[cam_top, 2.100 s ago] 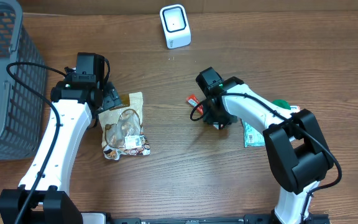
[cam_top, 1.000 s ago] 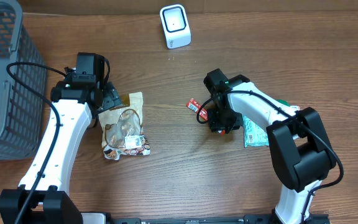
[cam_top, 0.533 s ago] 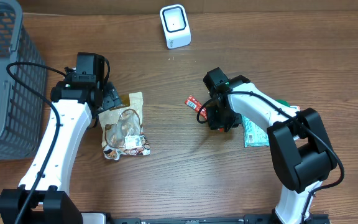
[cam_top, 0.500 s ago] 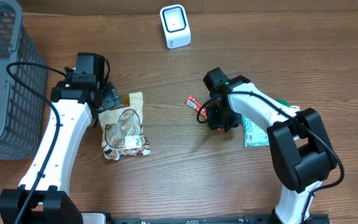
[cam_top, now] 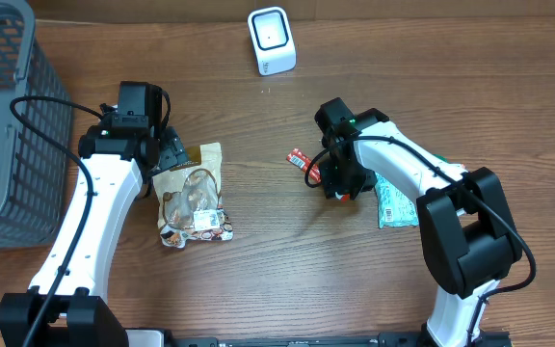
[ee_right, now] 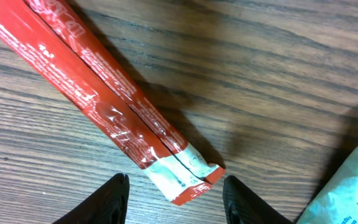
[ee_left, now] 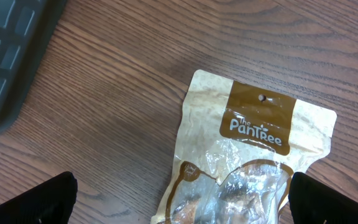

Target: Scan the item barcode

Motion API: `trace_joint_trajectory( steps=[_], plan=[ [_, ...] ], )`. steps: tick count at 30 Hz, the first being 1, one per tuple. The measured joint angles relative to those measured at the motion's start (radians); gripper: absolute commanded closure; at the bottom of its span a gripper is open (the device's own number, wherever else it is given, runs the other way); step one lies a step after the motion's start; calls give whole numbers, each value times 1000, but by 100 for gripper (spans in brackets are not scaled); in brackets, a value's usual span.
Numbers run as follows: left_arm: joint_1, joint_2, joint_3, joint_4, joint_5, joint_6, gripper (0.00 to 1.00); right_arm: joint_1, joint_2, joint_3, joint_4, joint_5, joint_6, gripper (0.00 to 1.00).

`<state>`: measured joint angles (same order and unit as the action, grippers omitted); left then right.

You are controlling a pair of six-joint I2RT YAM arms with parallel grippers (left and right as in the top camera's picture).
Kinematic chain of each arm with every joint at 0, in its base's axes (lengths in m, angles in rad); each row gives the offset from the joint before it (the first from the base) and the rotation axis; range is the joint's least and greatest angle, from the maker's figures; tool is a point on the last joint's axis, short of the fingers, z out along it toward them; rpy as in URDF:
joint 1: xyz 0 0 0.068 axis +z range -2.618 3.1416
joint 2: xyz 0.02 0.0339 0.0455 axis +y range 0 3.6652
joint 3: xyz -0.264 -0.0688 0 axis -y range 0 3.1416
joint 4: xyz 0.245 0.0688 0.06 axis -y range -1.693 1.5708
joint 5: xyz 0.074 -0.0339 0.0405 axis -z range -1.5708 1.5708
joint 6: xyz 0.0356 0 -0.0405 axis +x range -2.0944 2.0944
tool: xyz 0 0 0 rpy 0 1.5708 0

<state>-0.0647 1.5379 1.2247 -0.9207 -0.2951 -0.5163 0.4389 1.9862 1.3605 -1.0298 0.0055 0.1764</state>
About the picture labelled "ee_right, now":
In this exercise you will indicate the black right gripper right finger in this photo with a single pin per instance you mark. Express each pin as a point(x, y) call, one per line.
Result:
point(243, 206)

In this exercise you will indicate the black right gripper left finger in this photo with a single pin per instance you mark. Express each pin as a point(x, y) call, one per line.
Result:
point(107, 205)

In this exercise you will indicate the teal tissue pack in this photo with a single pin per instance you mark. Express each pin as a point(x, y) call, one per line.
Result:
point(337, 202)

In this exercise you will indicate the red white snack packet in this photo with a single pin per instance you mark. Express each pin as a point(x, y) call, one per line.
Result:
point(52, 38)

